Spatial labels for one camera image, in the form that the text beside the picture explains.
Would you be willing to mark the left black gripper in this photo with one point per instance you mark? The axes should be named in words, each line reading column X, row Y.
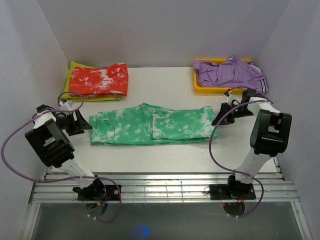
column 83, row 124

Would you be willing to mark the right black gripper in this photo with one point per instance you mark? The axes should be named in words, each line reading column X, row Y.
column 224, row 107

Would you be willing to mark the green tie-dye trousers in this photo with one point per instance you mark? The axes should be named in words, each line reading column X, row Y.
column 146, row 125

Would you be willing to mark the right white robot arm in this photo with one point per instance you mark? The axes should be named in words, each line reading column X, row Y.
column 269, row 137

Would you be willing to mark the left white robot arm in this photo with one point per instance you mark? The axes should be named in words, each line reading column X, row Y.
column 49, row 140

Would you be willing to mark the yellow folded trousers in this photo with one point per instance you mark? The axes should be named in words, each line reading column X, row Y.
column 92, row 98

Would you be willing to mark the purple trousers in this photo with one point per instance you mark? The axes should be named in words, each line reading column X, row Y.
column 252, row 77

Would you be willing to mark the red tie-dye folded trousers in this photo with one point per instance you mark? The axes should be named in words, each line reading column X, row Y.
column 103, row 81

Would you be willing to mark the yellow plastic tray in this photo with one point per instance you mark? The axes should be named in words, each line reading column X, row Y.
column 215, row 90

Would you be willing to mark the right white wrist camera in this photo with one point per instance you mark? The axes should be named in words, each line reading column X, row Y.
column 229, row 97

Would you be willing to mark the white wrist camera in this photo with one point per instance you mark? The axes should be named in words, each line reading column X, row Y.
column 66, row 106
column 229, row 97

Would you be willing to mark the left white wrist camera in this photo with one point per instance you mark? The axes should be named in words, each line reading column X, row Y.
column 66, row 106

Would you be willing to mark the aluminium rail frame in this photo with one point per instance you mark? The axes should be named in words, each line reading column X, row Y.
column 164, row 187

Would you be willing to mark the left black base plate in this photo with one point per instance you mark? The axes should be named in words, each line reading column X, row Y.
column 112, row 194

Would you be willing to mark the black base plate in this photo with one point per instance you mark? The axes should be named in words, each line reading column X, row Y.
column 112, row 194
column 223, row 192

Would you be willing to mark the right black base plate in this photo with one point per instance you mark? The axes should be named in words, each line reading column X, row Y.
column 223, row 192

